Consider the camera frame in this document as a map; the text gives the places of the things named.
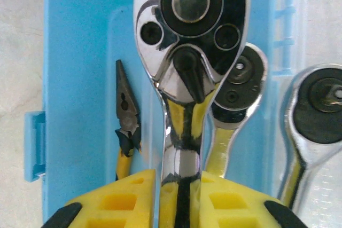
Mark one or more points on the light blue plastic toolbox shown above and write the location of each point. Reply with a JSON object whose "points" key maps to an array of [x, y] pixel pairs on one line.
{"points": [[80, 51]]}

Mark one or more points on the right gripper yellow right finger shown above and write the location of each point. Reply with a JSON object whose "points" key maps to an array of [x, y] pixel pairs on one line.
{"points": [[235, 206]]}

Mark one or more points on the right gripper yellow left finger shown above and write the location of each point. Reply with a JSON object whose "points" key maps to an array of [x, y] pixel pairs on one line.
{"points": [[115, 204]]}

